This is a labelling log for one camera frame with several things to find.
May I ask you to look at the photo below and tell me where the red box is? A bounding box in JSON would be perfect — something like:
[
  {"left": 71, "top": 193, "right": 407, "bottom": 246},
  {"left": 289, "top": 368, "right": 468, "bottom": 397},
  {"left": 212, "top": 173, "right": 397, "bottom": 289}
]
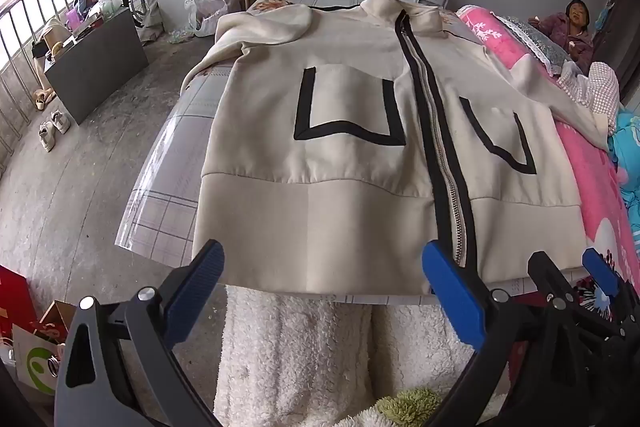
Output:
[{"left": 0, "top": 264, "right": 38, "bottom": 343}]

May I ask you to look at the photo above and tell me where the green fluffy cloth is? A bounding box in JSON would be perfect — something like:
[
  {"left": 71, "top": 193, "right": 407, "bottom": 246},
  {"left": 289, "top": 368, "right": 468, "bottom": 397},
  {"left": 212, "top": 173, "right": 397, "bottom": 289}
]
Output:
[{"left": 375, "top": 387, "right": 446, "bottom": 427}]

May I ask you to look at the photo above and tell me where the brown cardboard box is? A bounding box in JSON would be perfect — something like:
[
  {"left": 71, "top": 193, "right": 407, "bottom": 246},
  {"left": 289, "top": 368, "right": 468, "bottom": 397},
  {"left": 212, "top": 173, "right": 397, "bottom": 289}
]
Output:
[{"left": 35, "top": 299, "right": 76, "bottom": 343}]

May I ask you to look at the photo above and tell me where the grey cabinet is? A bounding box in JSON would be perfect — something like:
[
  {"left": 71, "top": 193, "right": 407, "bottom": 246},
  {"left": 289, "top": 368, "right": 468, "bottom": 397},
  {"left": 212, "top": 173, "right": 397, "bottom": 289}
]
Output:
[{"left": 44, "top": 7, "right": 150, "bottom": 125}]

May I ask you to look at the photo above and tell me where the white plastic bag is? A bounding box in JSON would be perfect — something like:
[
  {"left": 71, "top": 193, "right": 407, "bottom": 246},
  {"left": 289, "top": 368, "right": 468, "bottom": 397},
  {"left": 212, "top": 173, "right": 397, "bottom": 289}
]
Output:
[{"left": 185, "top": 0, "right": 241, "bottom": 38}]

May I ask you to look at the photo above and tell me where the pink leaf print blanket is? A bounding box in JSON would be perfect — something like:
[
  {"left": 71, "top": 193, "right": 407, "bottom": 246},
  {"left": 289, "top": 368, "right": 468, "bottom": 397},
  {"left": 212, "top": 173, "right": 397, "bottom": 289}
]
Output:
[{"left": 455, "top": 4, "right": 640, "bottom": 313}]

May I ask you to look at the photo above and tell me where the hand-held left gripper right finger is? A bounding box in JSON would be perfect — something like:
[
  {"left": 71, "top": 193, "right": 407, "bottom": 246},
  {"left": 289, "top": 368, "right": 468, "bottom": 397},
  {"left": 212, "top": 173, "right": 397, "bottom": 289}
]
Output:
[{"left": 422, "top": 241, "right": 588, "bottom": 427}]

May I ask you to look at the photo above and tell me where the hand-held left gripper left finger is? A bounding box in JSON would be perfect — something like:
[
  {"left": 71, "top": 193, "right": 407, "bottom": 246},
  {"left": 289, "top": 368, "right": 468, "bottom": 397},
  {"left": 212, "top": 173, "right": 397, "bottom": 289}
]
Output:
[{"left": 54, "top": 239, "right": 226, "bottom": 427}]

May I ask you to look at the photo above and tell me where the white fluffy blanket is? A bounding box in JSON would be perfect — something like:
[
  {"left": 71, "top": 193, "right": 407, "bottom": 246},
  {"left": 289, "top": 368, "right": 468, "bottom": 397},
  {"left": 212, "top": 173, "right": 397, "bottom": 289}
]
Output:
[{"left": 214, "top": 284, "right": 501, "bottom": 427}]

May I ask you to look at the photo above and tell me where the grey lace trimmed pillow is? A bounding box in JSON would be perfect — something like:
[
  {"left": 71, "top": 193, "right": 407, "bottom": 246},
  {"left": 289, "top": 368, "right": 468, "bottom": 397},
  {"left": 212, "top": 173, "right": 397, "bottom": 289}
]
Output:
[{"left": 492, "top": 14, "right": 576, "bottom": 78}]

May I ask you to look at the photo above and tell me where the beige zip jacket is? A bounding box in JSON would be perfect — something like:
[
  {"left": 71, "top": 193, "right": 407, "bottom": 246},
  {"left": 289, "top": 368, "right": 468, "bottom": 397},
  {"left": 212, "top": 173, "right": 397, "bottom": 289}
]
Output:
[{"left": 181, "top": 0, "right": 618, "bottom": 295}]

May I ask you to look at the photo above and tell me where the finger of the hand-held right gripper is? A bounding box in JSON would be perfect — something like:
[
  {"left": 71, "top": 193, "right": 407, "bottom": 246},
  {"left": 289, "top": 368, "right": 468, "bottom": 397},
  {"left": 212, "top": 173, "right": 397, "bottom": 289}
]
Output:
[
  {"left": 582, "top": 248, "right": 640, "bottom": 333},
  {"left": 527, "top": 251, "right": 576, "bottom": 308}
]

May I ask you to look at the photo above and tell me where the metal balcony railing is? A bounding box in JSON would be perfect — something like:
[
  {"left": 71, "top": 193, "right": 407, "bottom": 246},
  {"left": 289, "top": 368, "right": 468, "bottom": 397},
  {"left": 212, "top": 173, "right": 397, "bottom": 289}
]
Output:
[{"left": 0, "top": 0, "right": 91, "bottom": 168}]

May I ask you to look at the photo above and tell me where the white paper bag green logo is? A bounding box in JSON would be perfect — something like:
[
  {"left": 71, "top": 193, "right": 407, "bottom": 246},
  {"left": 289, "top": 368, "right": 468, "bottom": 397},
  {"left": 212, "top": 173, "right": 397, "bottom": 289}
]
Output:
[{"left": 12, "top": 324, "right": 66, "bottom": 398}]

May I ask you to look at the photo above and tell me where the light blue cloth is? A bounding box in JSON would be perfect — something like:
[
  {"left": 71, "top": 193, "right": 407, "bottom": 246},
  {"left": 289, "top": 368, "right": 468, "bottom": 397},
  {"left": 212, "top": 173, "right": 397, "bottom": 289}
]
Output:
[{"left": 607, "top": 109, "right": 640, "bottom": 208}]

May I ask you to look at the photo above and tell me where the pink white checked cloth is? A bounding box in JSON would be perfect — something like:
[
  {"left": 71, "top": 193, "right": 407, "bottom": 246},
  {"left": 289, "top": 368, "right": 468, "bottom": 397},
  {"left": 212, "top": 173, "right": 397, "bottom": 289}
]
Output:
[{"left": 557, "top": 62, "right": 623, "bottom": 135}]

